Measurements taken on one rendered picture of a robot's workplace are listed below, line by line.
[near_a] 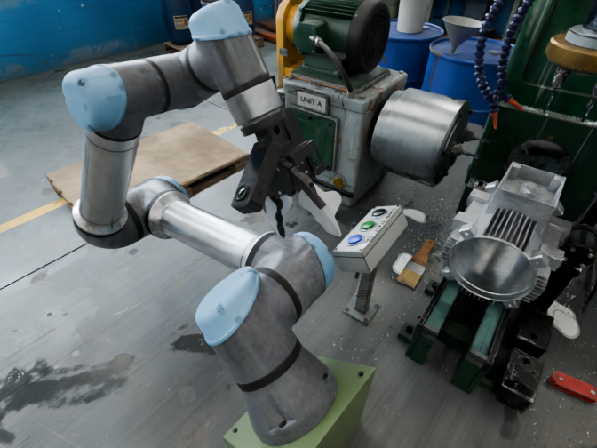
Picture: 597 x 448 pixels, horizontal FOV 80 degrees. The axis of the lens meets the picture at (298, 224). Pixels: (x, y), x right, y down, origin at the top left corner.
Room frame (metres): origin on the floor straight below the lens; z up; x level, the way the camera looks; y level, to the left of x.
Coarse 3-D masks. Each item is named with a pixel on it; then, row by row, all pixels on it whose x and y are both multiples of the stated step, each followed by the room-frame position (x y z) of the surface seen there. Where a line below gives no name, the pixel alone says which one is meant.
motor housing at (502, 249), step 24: (480, 216) 0.55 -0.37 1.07; (504, 216) 0.51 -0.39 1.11; (528, 216) 0.51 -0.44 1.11; (456, 240) 0.50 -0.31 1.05; (480, 240) 0.60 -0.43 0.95; (504, 240) 0.46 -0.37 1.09; (528, 240) 0.47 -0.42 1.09; (552, 240) 0.49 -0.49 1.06; (456, 264) 0.51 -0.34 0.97; (480, 264) 0.54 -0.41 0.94; (504, 264) 0.53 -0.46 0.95; (528, 264) 0.51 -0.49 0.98; (480, 288) 0.47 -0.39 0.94; (504, 288) 0.46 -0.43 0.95; (528, 288) 0.42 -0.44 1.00
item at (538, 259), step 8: (488, 184) 0.66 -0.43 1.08; (496, 184) 0.64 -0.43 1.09; (488, 192) 0.64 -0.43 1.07; (560, 208) 0.56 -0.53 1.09; (472, 224) 0.51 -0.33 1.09; (464, 232) 0.50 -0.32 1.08; (472, 232) 0.49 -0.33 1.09; (536, 256) 0.43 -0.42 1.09; (544, 256) 0.43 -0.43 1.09; (536, 264) 0.42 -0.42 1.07; (544, 264) 0.41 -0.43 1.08; (448, 272) 0.50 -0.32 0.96; (448, 280) 0.49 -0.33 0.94; (504, 304) 0.42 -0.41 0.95; (512, 304) 0.42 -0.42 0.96
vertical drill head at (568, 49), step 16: (592, 16) 0.80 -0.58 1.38; (576, 32) 0.80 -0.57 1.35; (592, 32) 0.78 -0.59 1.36; (560, 48) 0.79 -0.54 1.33; (576, 48) 0.76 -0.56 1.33; (592, 48) 0.75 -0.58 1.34; (560, 64) 0.77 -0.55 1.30; (576, 64) 0.74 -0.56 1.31; (592, 64) 0.73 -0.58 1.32; (560, 80) 0.77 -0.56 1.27; (592, 96) 0.82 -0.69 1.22; (544, 112) 0.78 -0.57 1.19
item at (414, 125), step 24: (408, 96) 0.95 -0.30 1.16; (432, 96) 0.94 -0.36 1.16; (384, 120) 0.93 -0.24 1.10; (408, 120) 0.89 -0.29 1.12; (432, 120) 0.86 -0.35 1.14; (456, 120) 0.85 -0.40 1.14; (384, 144) 0.89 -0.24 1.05; (408, 144) 0.85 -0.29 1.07; (432, 144) 0.82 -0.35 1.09; (456, 144) 0.91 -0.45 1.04; (384, 168) 0.91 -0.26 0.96; (408, 168) 0.84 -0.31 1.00; (432, 168) 0.80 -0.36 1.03
